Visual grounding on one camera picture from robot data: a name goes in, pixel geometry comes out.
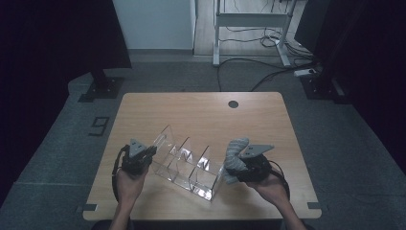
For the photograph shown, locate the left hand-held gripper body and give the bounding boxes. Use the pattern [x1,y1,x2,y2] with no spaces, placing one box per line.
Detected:
[122,138,148,176]

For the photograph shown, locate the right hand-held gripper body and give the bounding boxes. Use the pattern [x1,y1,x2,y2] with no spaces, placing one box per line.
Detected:
[240,145,275,183]

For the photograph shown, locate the grey striped fluffy sock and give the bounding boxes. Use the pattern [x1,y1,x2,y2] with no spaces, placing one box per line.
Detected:
[222,137,251,185]

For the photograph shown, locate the clear acrylic organizer box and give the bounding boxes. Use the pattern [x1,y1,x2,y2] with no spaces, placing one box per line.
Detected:
[149,124,224,202]

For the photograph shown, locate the person's right hand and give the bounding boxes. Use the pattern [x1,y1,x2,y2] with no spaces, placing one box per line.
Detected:
[247,174,290,210]

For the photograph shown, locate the person's left hand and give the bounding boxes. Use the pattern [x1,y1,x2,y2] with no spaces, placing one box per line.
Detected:
[115,167,148,209]

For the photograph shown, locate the black stand base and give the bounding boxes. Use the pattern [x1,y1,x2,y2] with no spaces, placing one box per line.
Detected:
[300,75,350,104]
[78,68,125,104]

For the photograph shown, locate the white power strip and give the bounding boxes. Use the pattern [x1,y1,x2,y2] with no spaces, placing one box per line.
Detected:
[293,67,318,78]

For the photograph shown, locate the black curtain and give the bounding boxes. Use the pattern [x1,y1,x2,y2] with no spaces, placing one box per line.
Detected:
[295,0,406,175]
[0,0,132,205]

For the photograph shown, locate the left hand-held gripper cable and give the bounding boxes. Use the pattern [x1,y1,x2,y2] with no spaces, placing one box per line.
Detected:
[111,145,130,202]

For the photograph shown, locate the hand-held gripper cable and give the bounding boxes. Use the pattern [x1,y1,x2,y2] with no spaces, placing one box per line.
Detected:
[269,159,291,200]
[111,145,130,202]

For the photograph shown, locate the right hand-held gripper cable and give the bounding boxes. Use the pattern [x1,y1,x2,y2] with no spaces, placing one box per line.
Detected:
[269,159,291,200]

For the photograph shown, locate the thick black floor cable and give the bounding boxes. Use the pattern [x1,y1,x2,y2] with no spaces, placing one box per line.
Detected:
[250,61,320,93]

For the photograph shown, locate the long black floor cable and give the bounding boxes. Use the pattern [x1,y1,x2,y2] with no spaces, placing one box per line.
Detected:
[216,57,296,93]

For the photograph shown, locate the tangled black cable bundle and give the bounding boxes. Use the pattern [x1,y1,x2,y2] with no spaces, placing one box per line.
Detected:
[219,25,315,60]

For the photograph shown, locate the white metal desk frame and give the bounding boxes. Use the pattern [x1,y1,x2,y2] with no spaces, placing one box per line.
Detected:
[213,0,298,67]

